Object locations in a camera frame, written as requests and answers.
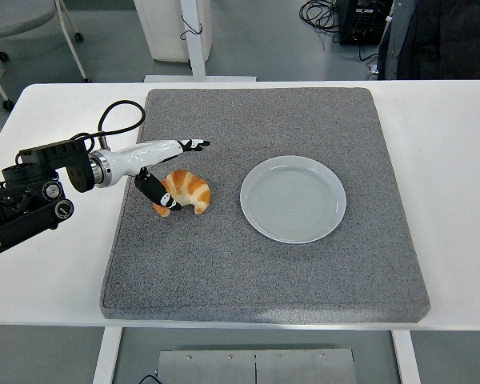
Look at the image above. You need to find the white table leg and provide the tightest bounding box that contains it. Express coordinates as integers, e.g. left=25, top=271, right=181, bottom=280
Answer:
left=391, top=330, right=422, bottom=384
left=92, top=326, right=124, bottom=384

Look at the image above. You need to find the white stand column with base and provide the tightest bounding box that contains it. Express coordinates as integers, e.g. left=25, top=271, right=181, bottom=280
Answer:
left=143, top=0, right=258, bottom=83

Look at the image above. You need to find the grey speckled mat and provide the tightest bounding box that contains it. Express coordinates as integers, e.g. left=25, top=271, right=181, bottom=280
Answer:
left=99, top=86, right=431, bottom=324

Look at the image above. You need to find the grey metal plate with screws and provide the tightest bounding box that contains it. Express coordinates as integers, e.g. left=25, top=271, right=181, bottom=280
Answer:
left=156, top=348, right=359, bottom=384

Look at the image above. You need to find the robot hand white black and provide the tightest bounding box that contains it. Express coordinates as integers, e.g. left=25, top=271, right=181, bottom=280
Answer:
left=103, top=138, right=212, bottom=213

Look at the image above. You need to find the croissant bread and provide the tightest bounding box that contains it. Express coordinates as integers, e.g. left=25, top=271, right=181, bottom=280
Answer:
left=151, top=169, right=212, bottom=218

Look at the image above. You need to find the black electronics case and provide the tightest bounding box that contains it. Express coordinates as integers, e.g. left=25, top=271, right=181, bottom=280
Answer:
left=334, top=0, right=394, bottom=46

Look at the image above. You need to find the grey wheeled chair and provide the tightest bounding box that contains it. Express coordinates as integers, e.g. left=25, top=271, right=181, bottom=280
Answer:
left=0, top=0, right=93, bottom=111

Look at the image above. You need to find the grey round plate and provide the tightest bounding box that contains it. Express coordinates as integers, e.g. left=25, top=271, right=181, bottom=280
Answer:
left=239, top=154, right=347, bottom=244

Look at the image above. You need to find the black floor cable bundle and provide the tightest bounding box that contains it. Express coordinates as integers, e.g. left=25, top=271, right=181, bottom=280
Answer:
left=298, top=0, right=343, bottom=45

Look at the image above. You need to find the white cabinet box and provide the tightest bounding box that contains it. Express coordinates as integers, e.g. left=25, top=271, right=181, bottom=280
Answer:
left=134, top=0, right=213, bottom=63

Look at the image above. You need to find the thin black cable loop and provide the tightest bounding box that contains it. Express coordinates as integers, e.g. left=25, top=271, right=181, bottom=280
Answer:
left=178, top=14, right=204, bottom=41

